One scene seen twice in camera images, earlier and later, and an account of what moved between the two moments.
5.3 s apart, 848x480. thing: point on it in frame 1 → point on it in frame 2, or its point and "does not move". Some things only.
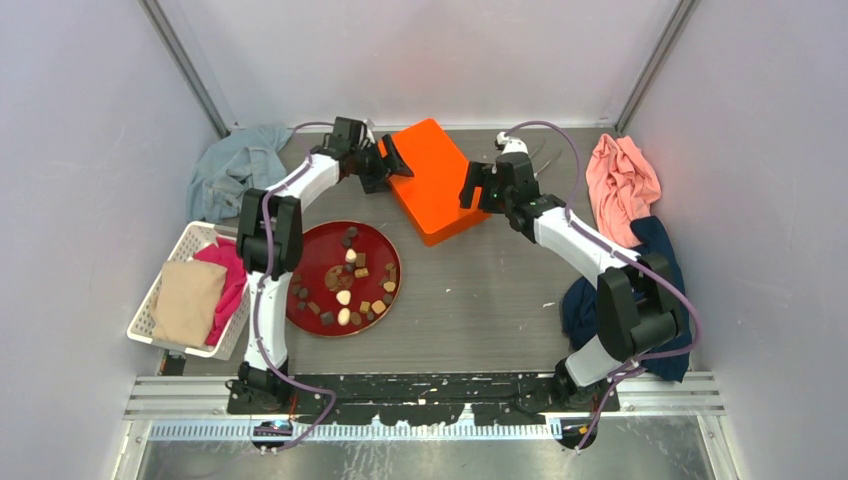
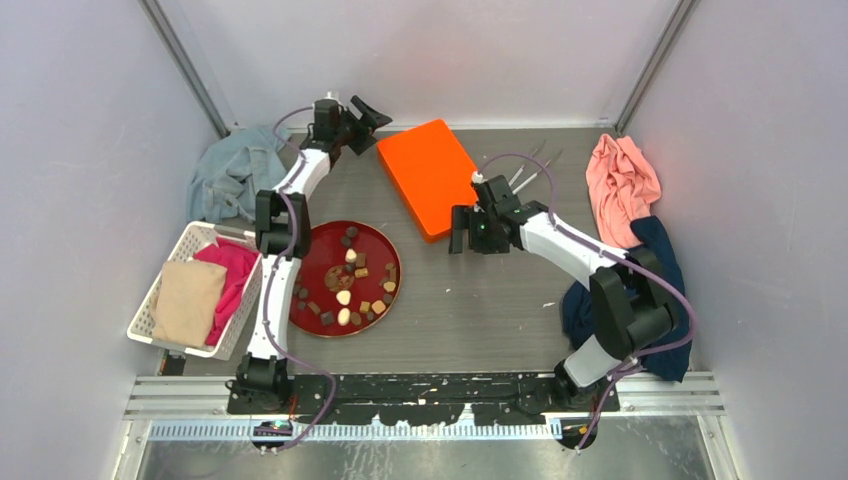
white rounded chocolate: x=343 y=297 does not move
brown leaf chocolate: x=332 y=279 does not move
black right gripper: x=475 y=178 → x=460 y=220
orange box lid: x=431 y=196 does not move
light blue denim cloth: x=241 y=159 does not move
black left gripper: x=393 y=164 → x=372 y=120
